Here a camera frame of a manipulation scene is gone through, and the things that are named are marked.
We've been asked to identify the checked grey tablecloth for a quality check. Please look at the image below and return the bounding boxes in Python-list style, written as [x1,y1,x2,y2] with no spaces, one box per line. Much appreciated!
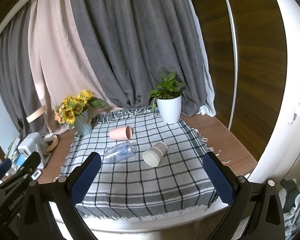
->
[61,108,218,218]

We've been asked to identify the white plant pot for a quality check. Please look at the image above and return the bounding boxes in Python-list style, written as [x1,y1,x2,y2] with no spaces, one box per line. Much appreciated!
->
[157,96,182,124]

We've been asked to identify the green pothos plant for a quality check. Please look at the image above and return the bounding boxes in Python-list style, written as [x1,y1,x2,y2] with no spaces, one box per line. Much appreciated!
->
[149,72,186,109]

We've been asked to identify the white desktop device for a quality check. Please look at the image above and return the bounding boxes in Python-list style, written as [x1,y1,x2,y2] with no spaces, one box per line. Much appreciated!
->
[18,132,51,169]

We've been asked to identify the clear plastic cup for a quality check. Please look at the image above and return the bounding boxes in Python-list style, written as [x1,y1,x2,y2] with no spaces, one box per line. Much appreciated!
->
[103,141,136,164]

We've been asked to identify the teal ribbed vase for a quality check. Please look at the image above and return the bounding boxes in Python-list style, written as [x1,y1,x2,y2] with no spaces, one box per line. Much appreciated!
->
[74,109,93,136]

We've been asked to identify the grey clothes pile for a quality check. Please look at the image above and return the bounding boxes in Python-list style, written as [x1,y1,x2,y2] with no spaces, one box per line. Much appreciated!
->
[280,179,300,239]

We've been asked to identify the sunflower bouquet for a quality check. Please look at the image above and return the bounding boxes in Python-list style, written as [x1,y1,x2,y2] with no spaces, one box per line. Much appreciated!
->
[54,89,107,126]

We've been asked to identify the pink cup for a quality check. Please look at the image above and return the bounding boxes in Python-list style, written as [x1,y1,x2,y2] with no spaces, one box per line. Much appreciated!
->
[109,126,133,141]

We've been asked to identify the wooden wardrobe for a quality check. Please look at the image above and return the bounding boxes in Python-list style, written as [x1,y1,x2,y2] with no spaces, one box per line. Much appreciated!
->
[192,0,287,159]

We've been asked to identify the beige curtain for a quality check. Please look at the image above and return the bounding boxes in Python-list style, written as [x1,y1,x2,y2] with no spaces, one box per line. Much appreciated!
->
[28,0,119,134]

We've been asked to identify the grey curtain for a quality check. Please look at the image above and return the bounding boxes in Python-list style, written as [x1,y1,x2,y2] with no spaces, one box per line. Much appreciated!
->
[0,0,215,136]

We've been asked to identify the striped paper cup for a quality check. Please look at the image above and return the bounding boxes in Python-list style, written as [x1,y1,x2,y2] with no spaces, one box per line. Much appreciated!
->
[142,141,168,167]

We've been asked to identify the white remote control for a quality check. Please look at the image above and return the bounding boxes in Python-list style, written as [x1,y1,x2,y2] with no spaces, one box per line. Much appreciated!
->
[32,170,42,180]

